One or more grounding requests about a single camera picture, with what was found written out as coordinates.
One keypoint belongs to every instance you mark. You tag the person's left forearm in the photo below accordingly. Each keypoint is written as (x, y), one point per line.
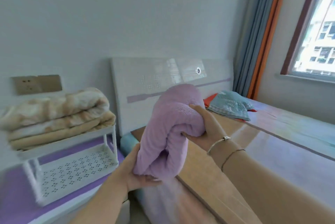
(96, 203)

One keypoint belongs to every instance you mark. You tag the gold wall power socket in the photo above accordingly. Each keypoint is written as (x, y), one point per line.
(26, 85)

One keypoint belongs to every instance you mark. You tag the grey orange curtain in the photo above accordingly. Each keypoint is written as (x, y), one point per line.
(259, 35)

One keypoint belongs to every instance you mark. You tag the white bedside nightstand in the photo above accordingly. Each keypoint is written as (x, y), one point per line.
(65, 210)

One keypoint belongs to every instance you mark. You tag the white glossy headboard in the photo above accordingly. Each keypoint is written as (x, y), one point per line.
(136, 100)

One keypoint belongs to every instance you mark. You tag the person's right hand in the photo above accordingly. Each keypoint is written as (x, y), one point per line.
(206, 129)

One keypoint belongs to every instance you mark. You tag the red cloth under pillow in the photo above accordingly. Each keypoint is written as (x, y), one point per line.
(209, 99)

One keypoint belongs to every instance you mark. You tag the person's left hand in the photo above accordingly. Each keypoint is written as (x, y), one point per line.
(133, 174)

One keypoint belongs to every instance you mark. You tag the purple towel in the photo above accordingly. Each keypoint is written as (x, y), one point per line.
(170, 132)

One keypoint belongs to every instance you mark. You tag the brown bamboo sleeping mat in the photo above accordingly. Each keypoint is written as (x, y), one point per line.
(209, 174)

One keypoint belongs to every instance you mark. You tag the white plastic shelf rack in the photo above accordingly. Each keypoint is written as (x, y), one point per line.
(70, 163)

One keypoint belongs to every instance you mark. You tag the round silver headboard emblem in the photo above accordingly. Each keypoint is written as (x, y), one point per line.
(198, 70)

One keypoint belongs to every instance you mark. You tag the person's right forearm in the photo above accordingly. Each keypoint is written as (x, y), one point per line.
(282, 187)

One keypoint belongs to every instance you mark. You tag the purple floor mat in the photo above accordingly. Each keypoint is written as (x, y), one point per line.
(21, 192)

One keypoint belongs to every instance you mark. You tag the teal quilted pillow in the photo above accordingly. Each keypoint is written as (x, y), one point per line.
(230, 104)

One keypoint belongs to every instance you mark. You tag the beige white patterned towel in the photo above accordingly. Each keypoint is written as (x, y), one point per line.
(52, 111)

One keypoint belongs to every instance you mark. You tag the pastel rainbow bed sheet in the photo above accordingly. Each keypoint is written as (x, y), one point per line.
(288, 140)

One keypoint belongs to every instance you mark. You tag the gold wall switch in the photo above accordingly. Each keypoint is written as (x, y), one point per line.
(49, 83)

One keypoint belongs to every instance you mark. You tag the plain tan towel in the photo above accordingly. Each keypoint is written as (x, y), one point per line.
(65, 132)

